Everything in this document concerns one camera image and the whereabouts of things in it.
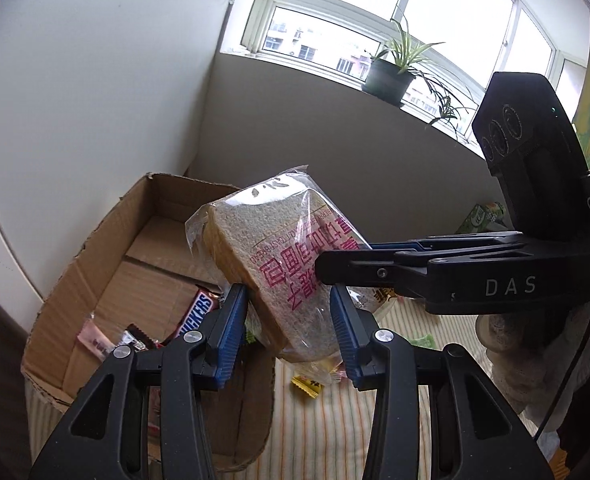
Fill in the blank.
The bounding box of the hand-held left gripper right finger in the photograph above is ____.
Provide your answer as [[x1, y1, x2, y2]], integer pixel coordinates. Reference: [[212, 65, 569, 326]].
[[329, 284, 550, 480]]

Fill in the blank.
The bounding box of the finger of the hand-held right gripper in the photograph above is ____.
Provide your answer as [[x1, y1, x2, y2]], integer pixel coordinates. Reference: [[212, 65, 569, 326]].
[[370, 231, 526, 256], [314, 250, 428, 289]]

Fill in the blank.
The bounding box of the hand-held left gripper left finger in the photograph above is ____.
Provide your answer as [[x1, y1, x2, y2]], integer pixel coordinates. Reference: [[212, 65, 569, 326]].
[[27, 284, 248, 480]]

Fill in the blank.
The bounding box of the dark brown chocolate bar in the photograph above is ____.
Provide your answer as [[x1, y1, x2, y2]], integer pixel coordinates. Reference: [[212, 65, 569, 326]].
[[167, 287, 220, 346]]

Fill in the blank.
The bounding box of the small dark chocolate packet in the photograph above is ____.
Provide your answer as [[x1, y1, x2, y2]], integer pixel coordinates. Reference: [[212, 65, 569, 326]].
[[125, 324, 163, 353]]

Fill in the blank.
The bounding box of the sliced bread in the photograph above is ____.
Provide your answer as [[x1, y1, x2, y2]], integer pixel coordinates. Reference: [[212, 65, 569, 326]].
[[185, 164, 400, 365]]

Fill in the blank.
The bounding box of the pink snack packet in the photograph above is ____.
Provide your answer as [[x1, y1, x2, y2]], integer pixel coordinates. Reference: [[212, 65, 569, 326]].
[[77, 320, 110, 361]]

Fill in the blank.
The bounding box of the brown cardboard box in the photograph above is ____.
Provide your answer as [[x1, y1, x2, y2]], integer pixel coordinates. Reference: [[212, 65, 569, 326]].
[[21, 172, 276, 473]]

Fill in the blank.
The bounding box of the person's right forearm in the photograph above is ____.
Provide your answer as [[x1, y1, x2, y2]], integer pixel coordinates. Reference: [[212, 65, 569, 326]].
[[490, 305, 590, 441]]

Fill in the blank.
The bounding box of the person's right hand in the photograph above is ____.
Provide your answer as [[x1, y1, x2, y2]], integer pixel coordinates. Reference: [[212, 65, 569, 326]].
[[476, 312, 526, 361]]

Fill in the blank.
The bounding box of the green printed bag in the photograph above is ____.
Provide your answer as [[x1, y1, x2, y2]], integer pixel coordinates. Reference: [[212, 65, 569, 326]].
[[457, 201, 508, 235]]

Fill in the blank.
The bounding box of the yellow snack packet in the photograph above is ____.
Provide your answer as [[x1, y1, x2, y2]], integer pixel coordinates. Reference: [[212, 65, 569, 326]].
[[291, 374, 326, 398]]

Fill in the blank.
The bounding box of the striped bed sheet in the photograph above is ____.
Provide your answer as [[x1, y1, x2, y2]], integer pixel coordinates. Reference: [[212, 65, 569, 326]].
[[25, 285, 540, 480]]

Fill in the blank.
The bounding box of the potted spider plant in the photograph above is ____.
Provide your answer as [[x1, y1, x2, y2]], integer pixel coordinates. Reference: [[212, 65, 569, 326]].
[[362, 7, 476, 136]]

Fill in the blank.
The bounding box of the white framed window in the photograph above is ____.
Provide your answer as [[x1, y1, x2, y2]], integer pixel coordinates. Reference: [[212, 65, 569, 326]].
[[220, 0, 590, 151]]

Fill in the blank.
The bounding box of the white wardrobe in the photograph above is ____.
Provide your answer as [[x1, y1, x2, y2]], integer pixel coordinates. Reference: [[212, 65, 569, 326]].
[[0, 0, 236, 311]]

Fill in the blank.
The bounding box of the black cable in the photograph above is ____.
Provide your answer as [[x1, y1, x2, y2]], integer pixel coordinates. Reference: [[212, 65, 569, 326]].
[[535, 290, 590, 441]]

